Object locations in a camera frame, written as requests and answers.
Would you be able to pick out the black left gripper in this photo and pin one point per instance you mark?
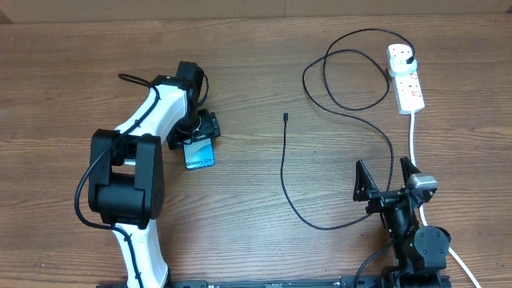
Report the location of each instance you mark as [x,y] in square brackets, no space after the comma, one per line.
[209,127]

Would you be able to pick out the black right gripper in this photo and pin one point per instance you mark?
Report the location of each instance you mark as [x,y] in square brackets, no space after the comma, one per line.
[365,191]

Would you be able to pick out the Galaxy S24+ smartphone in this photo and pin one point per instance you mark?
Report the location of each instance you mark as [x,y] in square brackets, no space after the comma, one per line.
[199,154]

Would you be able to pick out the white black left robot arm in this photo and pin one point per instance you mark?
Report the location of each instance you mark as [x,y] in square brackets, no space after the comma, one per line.
[123,189]

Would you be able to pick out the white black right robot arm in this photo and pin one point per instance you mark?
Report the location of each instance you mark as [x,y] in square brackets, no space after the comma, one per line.
[420,251]

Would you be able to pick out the white charger plug adapter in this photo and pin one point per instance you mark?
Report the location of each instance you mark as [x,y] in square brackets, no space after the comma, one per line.
[399,67]

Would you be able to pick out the white power strip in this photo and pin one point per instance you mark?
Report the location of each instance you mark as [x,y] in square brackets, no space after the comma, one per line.
[407,90]

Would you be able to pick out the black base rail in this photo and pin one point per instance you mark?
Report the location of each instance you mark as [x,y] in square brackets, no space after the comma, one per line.
[272,283]

